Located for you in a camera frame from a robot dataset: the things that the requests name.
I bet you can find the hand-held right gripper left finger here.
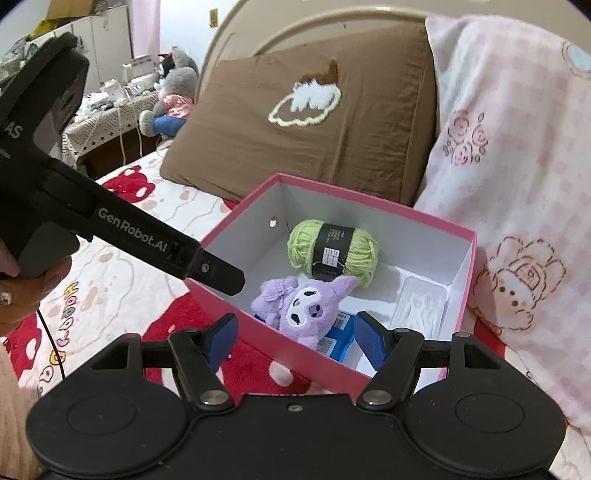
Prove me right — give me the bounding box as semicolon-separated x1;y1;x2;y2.
90;313;239;412

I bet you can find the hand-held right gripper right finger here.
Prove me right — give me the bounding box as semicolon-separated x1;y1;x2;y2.
355;311;502;411

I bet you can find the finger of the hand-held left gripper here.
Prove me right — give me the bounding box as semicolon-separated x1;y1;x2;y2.
173;242;246;297

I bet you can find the blue packet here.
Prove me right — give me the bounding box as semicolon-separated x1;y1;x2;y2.
254;311;358;363

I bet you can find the pink cardboard box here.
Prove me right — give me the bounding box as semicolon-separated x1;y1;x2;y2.
185;173;477;397

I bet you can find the clear plastic swab box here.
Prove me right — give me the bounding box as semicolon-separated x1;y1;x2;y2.
392;276;451;340

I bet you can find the purple plush toy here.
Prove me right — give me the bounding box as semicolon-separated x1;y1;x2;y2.
250;274;358;352

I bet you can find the green yarn ball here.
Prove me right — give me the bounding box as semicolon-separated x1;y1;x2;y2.
287;219;380;287

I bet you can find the person's left hand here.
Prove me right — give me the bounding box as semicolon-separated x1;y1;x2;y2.
0;242;74;335

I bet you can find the bedside table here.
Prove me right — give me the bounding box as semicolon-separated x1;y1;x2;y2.
60;90;162;178

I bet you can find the bear printed blanket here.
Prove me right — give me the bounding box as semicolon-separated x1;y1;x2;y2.
0;150;591;462

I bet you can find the white appliance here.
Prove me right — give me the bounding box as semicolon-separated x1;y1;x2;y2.
122;55;155;88

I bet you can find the white cabinet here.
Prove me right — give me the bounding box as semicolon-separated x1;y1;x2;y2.
69;14;134;97

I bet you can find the black and white plush toy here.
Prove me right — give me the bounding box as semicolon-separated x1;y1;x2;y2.
154;53;176;88

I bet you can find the grey plush toy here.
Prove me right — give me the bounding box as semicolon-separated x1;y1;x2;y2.
139;46;200;138

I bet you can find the brown pillow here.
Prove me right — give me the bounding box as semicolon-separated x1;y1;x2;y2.
160;21;438;206

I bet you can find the pink checkered pillow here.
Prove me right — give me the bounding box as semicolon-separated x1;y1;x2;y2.
412;14;591;432

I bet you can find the beige bed headboard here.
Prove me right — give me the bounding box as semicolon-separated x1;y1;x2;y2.
194;0;430;100

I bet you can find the white cable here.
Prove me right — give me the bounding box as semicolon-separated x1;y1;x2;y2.
115;90;144;164

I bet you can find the black cable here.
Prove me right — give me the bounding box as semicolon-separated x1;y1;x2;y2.
39;307;65;384

